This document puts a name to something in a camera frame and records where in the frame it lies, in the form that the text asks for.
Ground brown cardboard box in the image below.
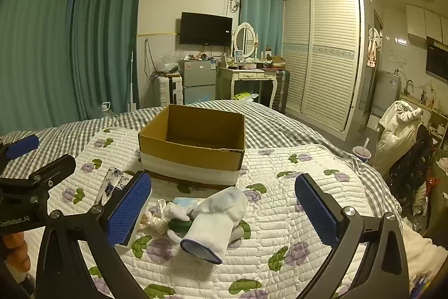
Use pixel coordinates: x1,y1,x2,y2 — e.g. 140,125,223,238
137,104,246,190

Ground red plastic bag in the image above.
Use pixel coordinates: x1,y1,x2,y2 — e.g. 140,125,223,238
425,176,442,195

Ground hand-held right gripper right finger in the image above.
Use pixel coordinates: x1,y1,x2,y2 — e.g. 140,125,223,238
295,173,410,299

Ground black wall television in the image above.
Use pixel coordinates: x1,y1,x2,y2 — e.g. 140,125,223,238
179,12,234,48

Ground black range hood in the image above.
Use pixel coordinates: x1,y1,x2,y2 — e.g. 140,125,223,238
425,36,448,83

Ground white kitchen wall cabinets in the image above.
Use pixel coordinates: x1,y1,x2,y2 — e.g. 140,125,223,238
405,4,448,41

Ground white slatted wardrobe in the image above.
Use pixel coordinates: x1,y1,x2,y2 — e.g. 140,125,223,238
281,0,367,141

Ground wide teal curtain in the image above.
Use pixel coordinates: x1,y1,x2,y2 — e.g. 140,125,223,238
0,0,146,136

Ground narrow teal curtain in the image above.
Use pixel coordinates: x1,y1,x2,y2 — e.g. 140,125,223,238
240,0,285,59

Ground white suitcase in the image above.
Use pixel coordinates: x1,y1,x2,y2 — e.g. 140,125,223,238
156,75,184,107

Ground clear floral plastic package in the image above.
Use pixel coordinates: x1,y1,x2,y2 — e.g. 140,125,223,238
94,166,136,206

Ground white standing pole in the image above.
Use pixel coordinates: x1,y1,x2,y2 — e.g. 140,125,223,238
129,39,138,111

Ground light blue packet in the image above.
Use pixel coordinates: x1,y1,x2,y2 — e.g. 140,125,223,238
173,197,204,213

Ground large white sock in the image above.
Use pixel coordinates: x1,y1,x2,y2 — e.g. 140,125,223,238
180,187,250,265

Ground dark floral garment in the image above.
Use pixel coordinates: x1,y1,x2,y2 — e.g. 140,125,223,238
386,125,435,216

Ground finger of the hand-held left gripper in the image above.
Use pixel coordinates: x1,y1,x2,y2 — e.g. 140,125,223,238
0,154,77,197
0,134,40,164

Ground clear plastic bags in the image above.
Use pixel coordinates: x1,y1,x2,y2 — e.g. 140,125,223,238
155,52,181,74

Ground person's left hand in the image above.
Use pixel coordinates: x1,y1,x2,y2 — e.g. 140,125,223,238
5,231,31,283

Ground cream dressing table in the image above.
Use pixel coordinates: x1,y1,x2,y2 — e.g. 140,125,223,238
218,65,279,108

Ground white floral quilted blanket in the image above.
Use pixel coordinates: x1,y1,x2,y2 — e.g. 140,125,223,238
26,128,403,299

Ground white oval mirror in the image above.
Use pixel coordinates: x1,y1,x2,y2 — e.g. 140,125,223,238
232,22,257,59

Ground small white sock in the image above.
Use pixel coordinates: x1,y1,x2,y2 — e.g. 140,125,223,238
164,203,192,227

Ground white jacket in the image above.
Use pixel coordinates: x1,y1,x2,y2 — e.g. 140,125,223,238
374,100,425,178

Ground hanging pink clothes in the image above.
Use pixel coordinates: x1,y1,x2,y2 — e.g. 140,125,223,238
365,27,381,68

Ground green and white bag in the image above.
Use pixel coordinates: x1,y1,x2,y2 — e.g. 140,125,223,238
233,91,259,102

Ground white cloth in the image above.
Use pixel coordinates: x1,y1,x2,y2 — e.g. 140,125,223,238
402,218,448,283

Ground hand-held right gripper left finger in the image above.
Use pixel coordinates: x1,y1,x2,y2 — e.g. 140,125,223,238
35,170,153,299

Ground drink cup with straw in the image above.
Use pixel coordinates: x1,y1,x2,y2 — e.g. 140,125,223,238
353,138,372,164

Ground cream ribbon hair tie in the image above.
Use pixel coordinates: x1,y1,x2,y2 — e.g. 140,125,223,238
139,199,169,235

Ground silver suitcase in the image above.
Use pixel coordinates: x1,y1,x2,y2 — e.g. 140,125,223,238
272,69,291,112

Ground small silver fridge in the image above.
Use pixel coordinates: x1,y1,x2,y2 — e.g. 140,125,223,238
180,59,218,105

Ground grey checked bed sheet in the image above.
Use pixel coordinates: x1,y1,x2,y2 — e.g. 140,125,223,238
0,99,403,219

